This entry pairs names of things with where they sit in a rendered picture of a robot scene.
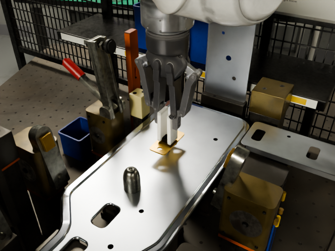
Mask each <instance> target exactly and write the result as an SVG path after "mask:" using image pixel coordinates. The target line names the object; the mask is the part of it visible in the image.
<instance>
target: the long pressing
mask: <svg viewBox="0 0 335 251"><path fill-rule="evenodd" d="M249 129H250V125H249V124H248V122H246V121H245V120H243V119H241V118H238V117H235V116H232V115H229V114H225V113H222V112H219V111H216V110H213V109H209V108H206V107H203V106H200V105H197V104H194V103H192V105H191V109H190V111H189V112H188V113H187V114H186V115H185V116H184V117H183V118H182V117H181V126H180V128H179V129H178V131H181V132H183V133H184V136H183V137H182V138H181V139H180V140H179V141H178V143H177V144H176V145H175V146H174V147H173V148H172V149H171V150H170V152H168V153H167V154H166V155H160V154H158V153H155V152H153V151H150V147H151V146H152V145H153V144H154V143H155V142H156V141H157V140H158V124H157V123H155V113H153V114H152V115H150V116H149V117H148V118H147V119H146V120H145V121H143V122H142V123H141V124H140V125H139V126H138V127H136V128H135V129H134V130H133V131H132V132H131V133H129V134H128V135H127V136H126V137H125V138H124V139H122V140H121V141H120V142H119V143H118V144H117V145H115V146H114V147H113V148H112V149H111V150H110V151H108V152H107V153H106V154H105V155H104V156H103V157H101V158H100V159H99V160H98V161H97V162H96V163H95V164H93V165H92V166H91V167H90V168H89V169H88V170H86V171H85V172H84V173H83V174H82V175H81V176H79V177H78V178H77V179H76V180H75V181H74V182H72V183H71V184H70V185H69V186H68V187H67V188H66V189H65V190H64V191H63V193H62V195H61V200H60V204H61V224H60V228H59V230H58V232H57V233H56V235H55V236H54V237H53V238H52V239H51V240H50V241H49V242H48V243H47V244H46V245H45V246H43V247H42V248H41V249H40V250H39V251H63V250H64V249H65V248H66V247H67V246H68V245H69V244H70V243H71V242H72V241H73V240H75V239H78V240H81V241H82V242H84V243H85V244H86V245H87V248H86V249H85V250H84V251H165V250H166V249H167V248H168V246H169V245H170V244H171V242H172V241H173V239H174V238H175V236H176V235H177V234H178V232H179V231H180V229H181V228H182V227H183V225H184V224H185V222H186V221H187V220H188V218H189V217H190V215H191V214H192V213H193V211H194V210H195V208H196V207H197V206H198V204H199V203H200V201H201V200H202V198H203V197H204V196H205V194H206V193H207V191H208V190H209V188H210V187H211V186H212V184H213V183H214V181H215V180H216V179H217V177H218V176H219V174H220V173H221V172H222V170H223V169H224V167H223V165H224V162H225V160H226V158H227V155H228V154H229V152H230V151H231V149H232V148H234V149H236V147H237V146H238V145H241V140H242V139H243V137H244V136H245V135H246V133H247V132H248V130H249ZM214 138H216V139H218V140H217V141H215V140H213V139H214ZM129 166H133V167H135V168H136V169H137V170H138V171H139V173H140V179H141V189H140V191H139V192H138V193H135V194H129V193H126V192H125V191H124V185H123V173H124V170H125V169H126V168H127V167H129ZM109 205H111V206H114V207H116V208H118V209H119V210H120V212H119V214H118V215H117V216H116V217H115V218H114V219H113V220H112V221H111V222H110V223H109V224H108V226H106V227H104V228H99V227H98V226H96V225H94V224H92V221H93V219H94V218H95V217H96V216H97V215H98V214H99V213H100V212H101V211H102V210H103V209H104V208H105V207H106V206H109ZM139 210H144V212H143V213H139ZM108 245H113V246H114V247H113V248H112V249H111V250H110V249H108Z"/></svg>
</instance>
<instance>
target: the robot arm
mask: <svg viewBox="0 0 335 251"><path fill-rule="evenodd" d="M282 2H283V0H140V11H141V24H142V26H143V27H144V28H145V29H146V48H147V52H146V54H143V55H141V56H139V57H138V58H136V59H135V64H136V66H137V68H138V70H139V73H140V78H141V83H142V88H143V93H144V98H145V103H146V105H147V106H151V107H153V109H154V111H155V123H157V124H158V141H161V140H162V137H163V136H164V135H166V134H167V144H168V145H171V144H172V143H173V142H174V141H175V140H176V139H177V130H178V129H179V128H180V126H181V117H182V118H183V117H184V116H185V115H186V114H187V113H188V112H189V111H190V109H191V105H192V101H193V97H194V93H195V88H196V84H197V81H198V79H199V78H200V76H201V75H202V73H203V71H202V70H201V69H195V68H194V67H193V66H192V65H191V64H190V58H189V56H188V51H189V39H190V29H191V28H192V27H193V26H194V20H198V21H202V22H206V23H212V22H215V23H218V24H221V25H223V26H228V27H245V26H251V25H255V24H258V23H261V22H263V21H265V20H266V19H267V18H269V17H270V16H271V15H272V14H273V13H274V12H275V10H276V9H277V8H278V7H279V6H280V5H281V3H282ZM152 69H153V72H152ZM184 71H186V77H185V78H186V79H187V81H186V83H185V86H184V91H183V96H182V97H181V80H182V73H183V72H184ZM166 82H167V85H168V87H169V102H170V114H168V107H167V106H164V105H165V104H166V103H165V96H166Z"/></svg>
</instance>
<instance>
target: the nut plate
mask: <svg viewBox="0 0 335 251"><path fill-rule="evenodd" d="M183 136H184V133H183V132H181V131H177V139H176V140H175V141H174V142H173V143H172V144H171V145H168V135H167V134H166V135H164V136H163V137H162V140H161V141H158V140H157V141H156V142H155V143H154V144H153V145H152V146H151V147H150V151H153V152H155V153H158V154H160V155H166V154H167V153H168V152H169V151H170V150H171V149H172V148H173V147H174V146H175V145H176V144H177V143H178V141H179V140H180V139H181V138H182V137H183ZM158 148H161V149H162V150H157V149H158Z"/></svg>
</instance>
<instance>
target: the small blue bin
mask: <svg viewBox="0 0 335 251"><path fill-rule="evenodd" d="M58 134H59V135H60V139H61V143H62V148H63V153H64V154H66V155H68V156H71V157H73V158H75V159H77V160H79V161H81V162H84V161H86V160H87V159H88V158H89V157H90V156H92V155H93V153H92V152H91V150H92V146H91V140H90V134H89V127H88V121H87V119H86V118H84V117H78V118H76V119H75V120H73V121H72V122H70V123H69V124H68V125H66V126H65V127H63V128H62V129H60V130H59V131H58Z"/></svg>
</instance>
